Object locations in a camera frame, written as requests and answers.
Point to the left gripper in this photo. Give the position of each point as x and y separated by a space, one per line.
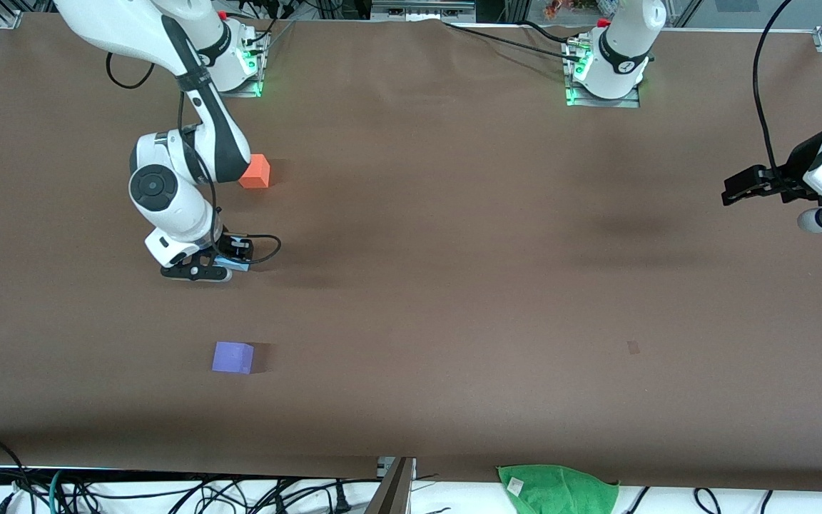
798 166

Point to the grey power strip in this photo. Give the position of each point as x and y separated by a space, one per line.
422 11

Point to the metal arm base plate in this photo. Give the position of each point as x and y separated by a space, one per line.
257 82
632 102

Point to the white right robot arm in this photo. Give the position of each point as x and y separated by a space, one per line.
168 207

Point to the purple block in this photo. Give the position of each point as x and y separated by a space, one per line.
232 357

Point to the orange block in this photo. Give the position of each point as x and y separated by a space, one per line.
259 173

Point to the orange background objects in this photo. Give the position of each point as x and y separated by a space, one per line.
557 8

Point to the blue block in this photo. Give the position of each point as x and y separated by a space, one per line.
236 265

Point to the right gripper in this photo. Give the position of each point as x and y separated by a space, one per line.
227 248

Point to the green cloth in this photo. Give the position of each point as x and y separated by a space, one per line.
557 491

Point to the grey metal post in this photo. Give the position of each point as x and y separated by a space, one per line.
393 492

